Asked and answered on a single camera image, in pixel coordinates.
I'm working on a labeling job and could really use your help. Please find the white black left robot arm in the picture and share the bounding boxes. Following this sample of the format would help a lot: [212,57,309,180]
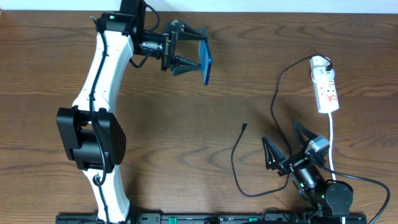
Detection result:
[56,1,212,223]

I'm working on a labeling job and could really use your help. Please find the white power strip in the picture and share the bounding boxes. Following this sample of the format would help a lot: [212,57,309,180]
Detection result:
[310,55,340,114]

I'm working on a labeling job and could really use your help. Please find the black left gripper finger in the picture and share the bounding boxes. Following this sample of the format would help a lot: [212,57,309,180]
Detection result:
[177,24,208,40]
[170,55,201,76]

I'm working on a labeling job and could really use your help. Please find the white USB charger plug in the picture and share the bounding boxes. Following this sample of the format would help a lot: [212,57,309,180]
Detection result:
[311,67,335,83]

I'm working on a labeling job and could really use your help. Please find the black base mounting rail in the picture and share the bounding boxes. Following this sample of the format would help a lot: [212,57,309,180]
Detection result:
[55,212,368,224]

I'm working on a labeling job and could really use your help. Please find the blue screen smartphone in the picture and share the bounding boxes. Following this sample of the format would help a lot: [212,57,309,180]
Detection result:
[198,40,213,85]

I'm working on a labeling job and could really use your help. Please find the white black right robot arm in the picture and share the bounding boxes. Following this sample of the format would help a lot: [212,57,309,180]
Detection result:
[262,121,353,223]

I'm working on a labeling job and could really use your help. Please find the black USB charging cable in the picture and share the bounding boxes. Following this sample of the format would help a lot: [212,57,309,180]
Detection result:
[230,54,333,198]

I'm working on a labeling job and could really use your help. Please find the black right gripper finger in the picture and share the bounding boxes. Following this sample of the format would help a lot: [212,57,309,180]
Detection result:
[262,136,286,170]
[292,121,318,149]

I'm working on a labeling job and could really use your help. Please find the white power strip cord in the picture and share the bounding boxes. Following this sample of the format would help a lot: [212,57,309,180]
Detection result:
[328,112,346,224]

